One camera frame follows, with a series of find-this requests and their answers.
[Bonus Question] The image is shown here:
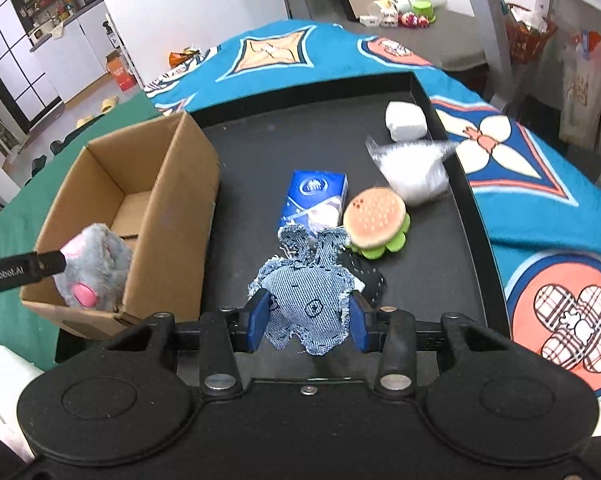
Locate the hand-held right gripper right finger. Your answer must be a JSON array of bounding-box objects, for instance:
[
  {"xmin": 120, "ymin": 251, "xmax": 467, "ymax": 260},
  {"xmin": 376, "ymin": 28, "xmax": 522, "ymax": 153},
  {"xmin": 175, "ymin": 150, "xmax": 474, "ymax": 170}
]
[{"xmin": 351, "ymin": 292, "xmax": 511, "ymax": 394}]

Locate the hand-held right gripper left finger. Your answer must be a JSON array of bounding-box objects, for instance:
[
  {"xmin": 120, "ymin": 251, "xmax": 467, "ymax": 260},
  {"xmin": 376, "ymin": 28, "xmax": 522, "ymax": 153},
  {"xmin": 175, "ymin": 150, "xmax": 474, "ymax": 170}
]
[{"xmin": 108, "ymin": 290, "xmax": 272, "ymax": 394}]

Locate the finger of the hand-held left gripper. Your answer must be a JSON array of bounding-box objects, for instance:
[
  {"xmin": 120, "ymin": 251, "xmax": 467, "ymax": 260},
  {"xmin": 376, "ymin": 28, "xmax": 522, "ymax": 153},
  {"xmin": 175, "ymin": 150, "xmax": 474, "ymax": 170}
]
[{"xmin": 34, "ymin": 249, "xmax": 68, "ymax": 278}]

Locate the grey plush mouse toy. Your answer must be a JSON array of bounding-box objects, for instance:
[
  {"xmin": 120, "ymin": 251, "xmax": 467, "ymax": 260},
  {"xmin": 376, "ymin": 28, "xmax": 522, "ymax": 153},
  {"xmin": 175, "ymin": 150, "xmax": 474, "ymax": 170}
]
[{"xmin": 53, "ymin": 223, "xmax": 134, "ymax": 311}]

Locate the denim rabbit toy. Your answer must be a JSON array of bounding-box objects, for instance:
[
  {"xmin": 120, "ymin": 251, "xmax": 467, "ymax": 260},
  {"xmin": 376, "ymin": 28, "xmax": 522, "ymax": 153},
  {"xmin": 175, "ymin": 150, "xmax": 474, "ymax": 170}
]
[{"xmin": 248, "ymin": 225, "xmax": 356, "ymax": 357}]

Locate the brown cardboard box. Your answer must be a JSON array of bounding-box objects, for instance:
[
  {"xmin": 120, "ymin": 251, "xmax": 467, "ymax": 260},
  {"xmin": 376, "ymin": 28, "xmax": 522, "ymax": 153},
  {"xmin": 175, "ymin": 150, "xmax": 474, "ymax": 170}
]
[{"xmin": 20, "ymin": 111, "xmax": 221, "ymax": 342}]

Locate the clear plastic bag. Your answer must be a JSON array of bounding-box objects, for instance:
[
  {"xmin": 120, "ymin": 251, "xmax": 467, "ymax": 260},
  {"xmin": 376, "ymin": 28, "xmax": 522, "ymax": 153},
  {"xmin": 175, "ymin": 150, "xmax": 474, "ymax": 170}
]
[{"xmin": 365, "ymin": 134, "xmax": 461, "ymax": 207}]

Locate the green cloth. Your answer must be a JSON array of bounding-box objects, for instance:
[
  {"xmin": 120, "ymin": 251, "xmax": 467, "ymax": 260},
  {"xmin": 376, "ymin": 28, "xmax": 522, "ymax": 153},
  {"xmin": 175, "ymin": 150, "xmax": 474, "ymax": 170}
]
[{"xmin": 0, "ymin": 87, "xmax": 168, "ymax": 371}]

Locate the black dotted sock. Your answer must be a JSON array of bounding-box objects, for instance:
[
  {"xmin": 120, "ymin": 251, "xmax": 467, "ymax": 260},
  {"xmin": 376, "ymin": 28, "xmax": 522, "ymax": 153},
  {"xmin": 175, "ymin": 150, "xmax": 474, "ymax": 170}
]
[{"xmin": 338, "ymin": 250, "xmax": 389, "ymax": 306}]

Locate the plush burger toy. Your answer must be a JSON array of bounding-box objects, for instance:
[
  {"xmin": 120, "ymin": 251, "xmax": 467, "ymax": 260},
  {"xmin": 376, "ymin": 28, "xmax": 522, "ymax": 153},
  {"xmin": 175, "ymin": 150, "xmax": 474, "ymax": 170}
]
[{"xmin": 343, "ymin": 187, "xmax": 411, "ymax": 261}]

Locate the white cloth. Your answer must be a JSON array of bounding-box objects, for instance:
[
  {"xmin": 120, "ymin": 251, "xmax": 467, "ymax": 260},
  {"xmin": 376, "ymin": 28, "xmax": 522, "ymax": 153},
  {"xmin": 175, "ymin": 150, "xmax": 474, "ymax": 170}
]
[{"xmin": 0, "ymin": 342, "xmax": 46, "ymax": 461}]

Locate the blue white carton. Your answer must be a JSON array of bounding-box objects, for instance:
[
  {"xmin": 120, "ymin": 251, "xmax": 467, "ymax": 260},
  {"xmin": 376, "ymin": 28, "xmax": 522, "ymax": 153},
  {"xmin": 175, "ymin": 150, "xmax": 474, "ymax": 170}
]
[{"xmin": 279, "ymin": 170, "xmax": 350, "ymax": 236}]

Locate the black tray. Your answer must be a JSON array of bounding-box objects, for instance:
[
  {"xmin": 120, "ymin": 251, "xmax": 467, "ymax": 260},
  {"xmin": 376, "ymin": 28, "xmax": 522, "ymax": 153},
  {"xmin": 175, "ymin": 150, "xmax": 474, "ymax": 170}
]
[{"xmin": 55, "ymin": 71, "xmax": 511, "ymax": 366}]

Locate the orange cardboard box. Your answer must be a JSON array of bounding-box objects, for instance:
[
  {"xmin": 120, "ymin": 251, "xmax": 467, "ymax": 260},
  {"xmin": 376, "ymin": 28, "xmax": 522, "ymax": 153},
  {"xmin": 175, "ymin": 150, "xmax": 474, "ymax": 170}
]
[{"xmin": 106, "ymin": 55, "xmax": 136, "ymax": 92}]

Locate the black framed glass door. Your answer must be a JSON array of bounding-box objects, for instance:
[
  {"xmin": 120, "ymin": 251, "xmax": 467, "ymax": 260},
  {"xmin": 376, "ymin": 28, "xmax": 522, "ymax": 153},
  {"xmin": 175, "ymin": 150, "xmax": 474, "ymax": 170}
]
[{"xmin": 0, "ymin": 0, "xmax": 64, "ymax": 133}]

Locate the white foam block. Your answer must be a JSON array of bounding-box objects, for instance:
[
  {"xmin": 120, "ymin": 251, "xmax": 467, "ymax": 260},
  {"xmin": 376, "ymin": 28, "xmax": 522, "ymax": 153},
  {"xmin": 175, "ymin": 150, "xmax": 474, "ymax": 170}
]
[{"xmin": 385, "ymin": 101, "xmax": 428, "ymax": 142}]

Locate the white kitchen cabinet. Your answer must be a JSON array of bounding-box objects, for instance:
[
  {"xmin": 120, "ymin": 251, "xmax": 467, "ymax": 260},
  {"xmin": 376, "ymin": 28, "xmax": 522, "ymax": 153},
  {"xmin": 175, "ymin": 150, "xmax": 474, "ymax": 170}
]
[{"xmin": 28, "ymin": 0, "xmax": 126, "ymax": 103}]

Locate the orange bag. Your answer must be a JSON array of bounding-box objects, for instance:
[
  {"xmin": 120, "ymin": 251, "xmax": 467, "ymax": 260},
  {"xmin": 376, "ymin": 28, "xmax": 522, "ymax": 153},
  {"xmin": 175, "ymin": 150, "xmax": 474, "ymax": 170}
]
[{"xmin": 169, "ymin": 47, "xmax": 201, "ymax": 67}]

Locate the blue printed blanket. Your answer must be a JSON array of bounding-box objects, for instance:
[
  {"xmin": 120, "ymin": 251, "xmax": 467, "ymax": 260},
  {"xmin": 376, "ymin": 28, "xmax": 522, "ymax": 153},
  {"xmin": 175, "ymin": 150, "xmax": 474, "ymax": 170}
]
[{"xmin": 144, "ymin": 20, "xmax": 601, "ymax": 401}]

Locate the white tote bag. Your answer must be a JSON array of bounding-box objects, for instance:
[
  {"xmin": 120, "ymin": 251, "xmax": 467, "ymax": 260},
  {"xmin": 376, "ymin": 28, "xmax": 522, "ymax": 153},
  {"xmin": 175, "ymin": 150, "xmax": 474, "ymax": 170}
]
[{"xmin": 561, "ymin": 30, "xmax": 601, "ymax": 156}]

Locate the orange basket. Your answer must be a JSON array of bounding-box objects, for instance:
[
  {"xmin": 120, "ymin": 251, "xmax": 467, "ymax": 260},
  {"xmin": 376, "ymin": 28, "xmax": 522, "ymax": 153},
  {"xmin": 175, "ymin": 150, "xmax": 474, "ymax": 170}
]
[{"xmin": 505, "ymin": 4, "xmax": 559, "ymax": 63}]

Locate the white shelf frame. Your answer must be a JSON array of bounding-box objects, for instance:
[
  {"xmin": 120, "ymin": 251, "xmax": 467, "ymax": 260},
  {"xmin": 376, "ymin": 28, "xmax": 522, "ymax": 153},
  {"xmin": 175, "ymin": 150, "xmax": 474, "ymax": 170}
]
[{"xmin": 455, "ymin": 0, "xmax": 601, "ymax": 111}]

